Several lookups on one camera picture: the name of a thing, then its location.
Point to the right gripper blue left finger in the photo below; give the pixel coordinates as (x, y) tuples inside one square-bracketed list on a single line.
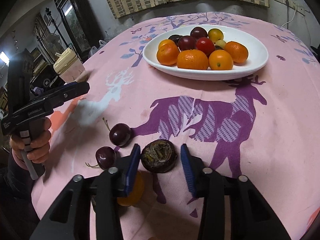
[(117, 181)]

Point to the large orange mandarin front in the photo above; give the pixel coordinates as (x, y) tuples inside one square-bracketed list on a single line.
[(192, 59)]

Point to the dark red plum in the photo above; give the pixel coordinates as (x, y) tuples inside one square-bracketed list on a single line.
[(187, 43), (198, 32)]

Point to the standing fan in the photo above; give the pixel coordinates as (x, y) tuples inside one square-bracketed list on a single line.
[(53, 44)]

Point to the orange mandarin left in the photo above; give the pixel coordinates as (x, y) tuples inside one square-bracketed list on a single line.
[(167, 54)]

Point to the dark framed mirror cabinet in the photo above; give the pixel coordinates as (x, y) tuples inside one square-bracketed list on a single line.
[(80, 24)]

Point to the pink printed tablecloth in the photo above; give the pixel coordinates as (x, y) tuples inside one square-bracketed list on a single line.
[(265, 127)]

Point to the white oval plate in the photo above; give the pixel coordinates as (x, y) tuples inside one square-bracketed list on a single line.
[(257, 58)]

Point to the dark passion fruit half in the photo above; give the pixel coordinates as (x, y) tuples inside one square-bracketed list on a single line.
[(159, 156)]

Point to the orange mandarin right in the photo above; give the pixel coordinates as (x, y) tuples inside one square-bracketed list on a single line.
[(238, 52)]

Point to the cream lidded plastic jar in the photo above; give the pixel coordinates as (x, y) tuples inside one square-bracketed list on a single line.
[(68, 66)]

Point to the orange fruit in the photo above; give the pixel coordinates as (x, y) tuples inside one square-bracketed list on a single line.
[(135, 195)]

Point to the dark cherry with stem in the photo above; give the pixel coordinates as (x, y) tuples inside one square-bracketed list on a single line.
[(119, 134)]

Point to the dark passion fruit on plate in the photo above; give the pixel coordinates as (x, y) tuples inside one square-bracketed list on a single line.
[(175, 38)]

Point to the small orange behind left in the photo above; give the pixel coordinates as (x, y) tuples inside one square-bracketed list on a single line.
[(165, 42)]

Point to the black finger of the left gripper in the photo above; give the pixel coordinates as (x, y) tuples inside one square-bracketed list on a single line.
[(83, 88)]

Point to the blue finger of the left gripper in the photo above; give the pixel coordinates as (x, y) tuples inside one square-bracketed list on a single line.
[(71, 89)]

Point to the small pale longan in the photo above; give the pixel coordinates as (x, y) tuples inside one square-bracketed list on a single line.
[(220, 44)]

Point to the yellow green small fruit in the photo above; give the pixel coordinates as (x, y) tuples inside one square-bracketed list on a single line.
[(215, 34)]

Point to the person's left hand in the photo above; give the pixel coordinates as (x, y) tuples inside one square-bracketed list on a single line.
[(40, 146)]

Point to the red tomato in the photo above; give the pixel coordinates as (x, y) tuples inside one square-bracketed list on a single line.
[(205, 45)]

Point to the round orange kumquat front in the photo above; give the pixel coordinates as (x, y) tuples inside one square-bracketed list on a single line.
[(220, 60)]

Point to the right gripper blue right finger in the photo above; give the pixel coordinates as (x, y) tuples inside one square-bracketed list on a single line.
[(204, 182)]

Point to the wall power strip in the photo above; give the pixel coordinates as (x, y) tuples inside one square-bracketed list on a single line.
[(293, 5)]

